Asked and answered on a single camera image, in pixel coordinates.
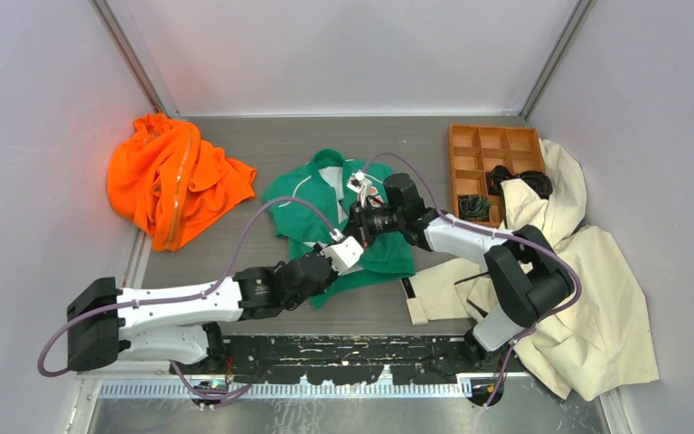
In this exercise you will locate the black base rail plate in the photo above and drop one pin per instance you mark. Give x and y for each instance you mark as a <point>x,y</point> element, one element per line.
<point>344,359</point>

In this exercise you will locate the orange jacket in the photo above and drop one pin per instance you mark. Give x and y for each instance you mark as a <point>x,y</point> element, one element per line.
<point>172,184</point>

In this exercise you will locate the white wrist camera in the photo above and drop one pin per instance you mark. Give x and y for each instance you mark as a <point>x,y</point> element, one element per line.
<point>344,255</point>
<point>360,183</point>

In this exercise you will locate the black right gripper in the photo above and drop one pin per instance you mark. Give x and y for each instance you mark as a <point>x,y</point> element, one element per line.
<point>359,222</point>

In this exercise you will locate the green varsity jacket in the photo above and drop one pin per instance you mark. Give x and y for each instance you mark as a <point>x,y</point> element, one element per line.
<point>322,182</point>

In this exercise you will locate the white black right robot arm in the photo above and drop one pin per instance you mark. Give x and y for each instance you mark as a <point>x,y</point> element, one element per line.
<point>530,280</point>

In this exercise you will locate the orange compartment tray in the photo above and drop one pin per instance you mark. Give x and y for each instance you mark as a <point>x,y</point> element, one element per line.
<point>475,150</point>

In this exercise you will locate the black coiled item in tray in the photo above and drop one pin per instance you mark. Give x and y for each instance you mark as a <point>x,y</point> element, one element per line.
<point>538,181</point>

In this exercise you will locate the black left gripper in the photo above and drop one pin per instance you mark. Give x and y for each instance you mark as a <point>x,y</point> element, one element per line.
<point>334,273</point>

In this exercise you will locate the aluminium slotted rail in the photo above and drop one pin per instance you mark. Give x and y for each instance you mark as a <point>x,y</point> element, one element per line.
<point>168,389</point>

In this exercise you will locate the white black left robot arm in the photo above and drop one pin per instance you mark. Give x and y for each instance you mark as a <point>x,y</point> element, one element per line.
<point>108,323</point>

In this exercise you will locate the dark patterned rolled cloth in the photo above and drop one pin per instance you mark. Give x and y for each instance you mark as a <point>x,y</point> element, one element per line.
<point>474,207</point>

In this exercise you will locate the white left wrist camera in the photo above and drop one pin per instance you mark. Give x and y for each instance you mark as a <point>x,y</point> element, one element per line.
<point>344,255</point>

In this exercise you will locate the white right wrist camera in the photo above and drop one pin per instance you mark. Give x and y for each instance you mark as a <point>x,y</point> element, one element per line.
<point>360,183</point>

